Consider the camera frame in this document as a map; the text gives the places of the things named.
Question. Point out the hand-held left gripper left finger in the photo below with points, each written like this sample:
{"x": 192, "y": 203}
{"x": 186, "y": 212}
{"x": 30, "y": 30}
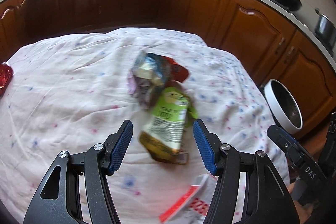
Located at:
{"x": 120, "y": 145}

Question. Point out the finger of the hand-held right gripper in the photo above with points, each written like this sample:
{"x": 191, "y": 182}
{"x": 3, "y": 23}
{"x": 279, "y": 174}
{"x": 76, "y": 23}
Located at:
{"x": 296, "y": 153}

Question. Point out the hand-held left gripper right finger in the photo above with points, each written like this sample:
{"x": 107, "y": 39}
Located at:
{"x": 203, "y": 145}

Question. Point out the green snack packet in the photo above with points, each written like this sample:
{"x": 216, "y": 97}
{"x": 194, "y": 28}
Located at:
{"x": 168, "y": 124}

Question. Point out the black white-rimmed trash bin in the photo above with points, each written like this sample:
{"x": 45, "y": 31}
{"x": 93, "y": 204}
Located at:
{"x": 283, "y": 106}

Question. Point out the red and white box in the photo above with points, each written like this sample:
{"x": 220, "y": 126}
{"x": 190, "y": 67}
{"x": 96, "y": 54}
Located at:
{"x": 189, "y": 200}

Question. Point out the white dotted tablecloth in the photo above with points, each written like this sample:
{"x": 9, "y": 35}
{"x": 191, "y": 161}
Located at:
{"x": 78, "y": 87}

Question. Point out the silver foil wrapper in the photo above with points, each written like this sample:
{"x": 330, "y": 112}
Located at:
{"x": 151, "y": 71}

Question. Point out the steel stock pot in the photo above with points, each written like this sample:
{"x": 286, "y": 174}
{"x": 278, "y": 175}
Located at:
{"x": 325, "y": 27}

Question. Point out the red foil wrapper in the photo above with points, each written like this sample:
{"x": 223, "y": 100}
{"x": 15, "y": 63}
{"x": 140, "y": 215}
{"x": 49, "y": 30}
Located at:
{"x": 4, "y": 77}

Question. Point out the wooden lower cabinets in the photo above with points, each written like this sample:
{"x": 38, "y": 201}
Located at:
{"x": 170, "y": 6}

